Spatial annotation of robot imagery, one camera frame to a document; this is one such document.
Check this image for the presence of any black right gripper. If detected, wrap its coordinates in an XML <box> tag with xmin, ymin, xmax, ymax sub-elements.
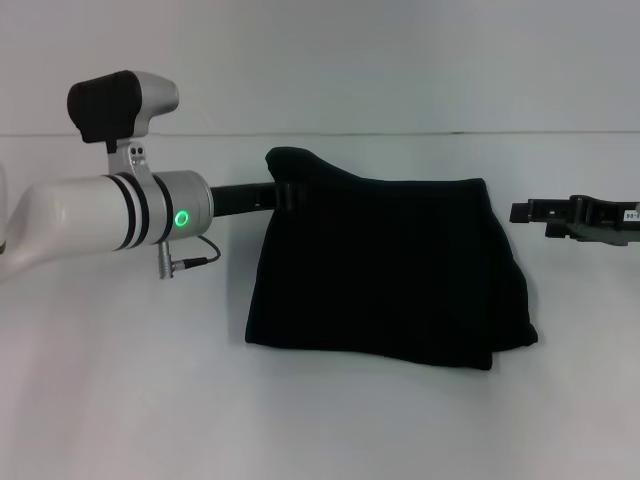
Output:
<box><xmin>508</xmin><ymin>193</ymin><xmax>640</xmax><ymax>248</ymax></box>

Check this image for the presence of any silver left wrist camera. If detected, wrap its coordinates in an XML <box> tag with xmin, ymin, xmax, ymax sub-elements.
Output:
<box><xmin>66</xmin><ymin>69</ymin><xmax>180</xmax><ymax>177</ymax></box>

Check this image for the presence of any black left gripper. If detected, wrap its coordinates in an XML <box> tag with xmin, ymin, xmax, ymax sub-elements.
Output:
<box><xmin>209</xmin><ymin>181</ymin><xmax>310</xmax><ymax>219</ymax></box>

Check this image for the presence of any left gripper cable with connector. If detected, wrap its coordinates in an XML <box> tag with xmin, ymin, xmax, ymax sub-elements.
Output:
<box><xmin>157</xmin><ymin>234</ymin><xmax>223</xmax><ymax>282</ymax></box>

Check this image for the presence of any black t-shirt with FREE print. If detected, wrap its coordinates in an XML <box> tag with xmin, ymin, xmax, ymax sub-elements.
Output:
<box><xmin>243</xmin><ymin>145</ymin><xmax>542</xmax><ymax>373</ymax></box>

